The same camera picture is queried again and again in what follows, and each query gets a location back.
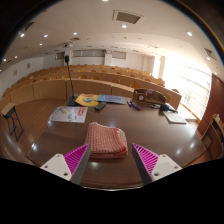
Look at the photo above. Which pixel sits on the ceiling air vent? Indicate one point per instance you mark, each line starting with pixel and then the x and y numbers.
pixel 128 17

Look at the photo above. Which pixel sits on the white notebook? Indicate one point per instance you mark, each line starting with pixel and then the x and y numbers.
pixel 175 117

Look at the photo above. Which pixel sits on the black desk device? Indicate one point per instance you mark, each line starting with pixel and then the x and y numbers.
pixel 164 107

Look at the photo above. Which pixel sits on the blue marker pen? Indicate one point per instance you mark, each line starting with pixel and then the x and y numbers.
pixel 129 103

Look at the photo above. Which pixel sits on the red marker pen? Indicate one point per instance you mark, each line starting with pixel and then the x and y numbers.
pixel 135 105

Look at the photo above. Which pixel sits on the yellow pen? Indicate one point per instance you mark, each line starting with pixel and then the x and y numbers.
pixel 64 109

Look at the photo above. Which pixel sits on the black gooseneck desk microphone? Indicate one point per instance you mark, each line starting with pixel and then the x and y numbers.
pixel 72 101

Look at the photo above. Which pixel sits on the blue booklet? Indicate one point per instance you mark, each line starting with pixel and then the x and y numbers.
pixel 113 99

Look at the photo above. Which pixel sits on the red checked towel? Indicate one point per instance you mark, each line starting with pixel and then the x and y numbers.
pixel 105 140

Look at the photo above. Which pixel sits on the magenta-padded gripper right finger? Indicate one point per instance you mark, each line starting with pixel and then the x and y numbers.
pixel 146 160

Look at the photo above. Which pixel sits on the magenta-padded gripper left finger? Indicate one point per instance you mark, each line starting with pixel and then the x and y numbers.
pixel 77 159

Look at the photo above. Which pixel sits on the rows of wooden seats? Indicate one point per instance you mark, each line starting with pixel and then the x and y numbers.
pixel 46 90

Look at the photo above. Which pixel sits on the wooden shelf unit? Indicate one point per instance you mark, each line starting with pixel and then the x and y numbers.
pixel 213 136

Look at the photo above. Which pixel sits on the ceiling spot lights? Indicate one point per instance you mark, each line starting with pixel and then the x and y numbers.
pixel 124 26

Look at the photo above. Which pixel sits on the white printed poster sheet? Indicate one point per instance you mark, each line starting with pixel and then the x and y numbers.
pixel 68 115

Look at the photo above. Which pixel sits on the wooden desk organizer box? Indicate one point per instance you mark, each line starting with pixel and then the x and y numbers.
pixel 150 96

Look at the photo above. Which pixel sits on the black remote control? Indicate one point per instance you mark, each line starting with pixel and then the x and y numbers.
pixel 100 106

